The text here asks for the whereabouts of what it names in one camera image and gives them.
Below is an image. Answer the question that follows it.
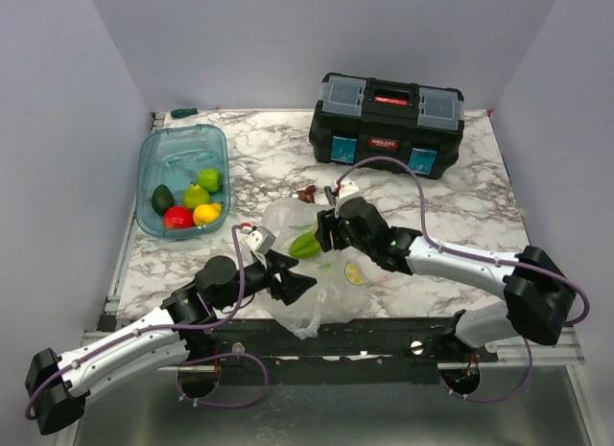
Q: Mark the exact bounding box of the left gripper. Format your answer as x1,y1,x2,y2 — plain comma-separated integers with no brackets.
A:
215,249,317,311

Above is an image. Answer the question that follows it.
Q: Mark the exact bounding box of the green fake starfruit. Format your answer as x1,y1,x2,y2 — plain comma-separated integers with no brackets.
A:
289,232,321,260

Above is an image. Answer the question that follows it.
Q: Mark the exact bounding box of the translucent plastic bag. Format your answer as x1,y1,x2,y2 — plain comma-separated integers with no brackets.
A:
256,198,370,340

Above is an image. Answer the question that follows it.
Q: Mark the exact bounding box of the yellow fake lemon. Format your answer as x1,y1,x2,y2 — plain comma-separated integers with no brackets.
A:
192,202,223,226

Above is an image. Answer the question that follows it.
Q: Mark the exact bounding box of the green fake pear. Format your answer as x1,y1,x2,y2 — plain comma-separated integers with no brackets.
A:
183,183,210,211

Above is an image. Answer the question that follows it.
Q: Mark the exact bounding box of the green fake lime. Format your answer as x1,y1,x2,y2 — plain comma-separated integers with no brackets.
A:
198,168,224,193

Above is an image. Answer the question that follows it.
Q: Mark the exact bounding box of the red fake apple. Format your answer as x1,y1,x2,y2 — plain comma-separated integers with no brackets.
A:
162,205,194,230

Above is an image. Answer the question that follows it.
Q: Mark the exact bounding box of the dark green fake avocado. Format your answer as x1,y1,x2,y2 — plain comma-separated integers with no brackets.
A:
151,184,175,217

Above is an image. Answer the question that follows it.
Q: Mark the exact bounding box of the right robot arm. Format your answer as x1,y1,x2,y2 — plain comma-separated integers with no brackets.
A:
316,197,577,362

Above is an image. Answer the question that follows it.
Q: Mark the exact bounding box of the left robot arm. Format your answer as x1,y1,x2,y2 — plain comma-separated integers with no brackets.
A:
25,250,317,435

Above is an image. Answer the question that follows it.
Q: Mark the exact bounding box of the brown faucet tap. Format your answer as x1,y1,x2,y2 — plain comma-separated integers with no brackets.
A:
292,185,317,203

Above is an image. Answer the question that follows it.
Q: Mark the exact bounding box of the black Delixi toolbox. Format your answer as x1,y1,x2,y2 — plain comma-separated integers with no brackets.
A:
308,73,464,180

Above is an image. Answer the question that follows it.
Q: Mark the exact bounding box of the teal transparent plastic tray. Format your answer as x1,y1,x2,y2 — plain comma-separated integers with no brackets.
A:
135,124,231,240

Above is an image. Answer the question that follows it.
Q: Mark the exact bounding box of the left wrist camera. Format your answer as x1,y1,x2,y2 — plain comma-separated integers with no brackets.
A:
242,225,276,266

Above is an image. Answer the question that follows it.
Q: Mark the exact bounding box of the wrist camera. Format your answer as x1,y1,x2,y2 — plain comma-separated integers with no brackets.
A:
242,225,276,266
334,177,361,214

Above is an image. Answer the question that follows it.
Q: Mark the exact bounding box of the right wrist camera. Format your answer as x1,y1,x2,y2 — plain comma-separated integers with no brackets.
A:
334,177,361,214

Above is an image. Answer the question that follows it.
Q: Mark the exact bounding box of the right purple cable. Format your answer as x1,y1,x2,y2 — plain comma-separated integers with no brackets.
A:
335,156,592,403

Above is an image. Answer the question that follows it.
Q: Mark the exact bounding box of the purple cable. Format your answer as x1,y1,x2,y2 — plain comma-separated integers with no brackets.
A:
24,223,270,421
335,156,592,403

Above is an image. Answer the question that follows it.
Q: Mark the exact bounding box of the black mounting rail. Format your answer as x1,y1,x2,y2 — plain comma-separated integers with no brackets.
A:
191,317,497,386

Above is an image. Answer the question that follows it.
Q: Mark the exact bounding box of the green handled screwdriver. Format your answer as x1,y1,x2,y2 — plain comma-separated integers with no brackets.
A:
170,106,220,119

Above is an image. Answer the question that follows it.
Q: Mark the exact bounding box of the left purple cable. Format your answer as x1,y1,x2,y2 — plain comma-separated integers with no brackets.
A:
24,223,270,421

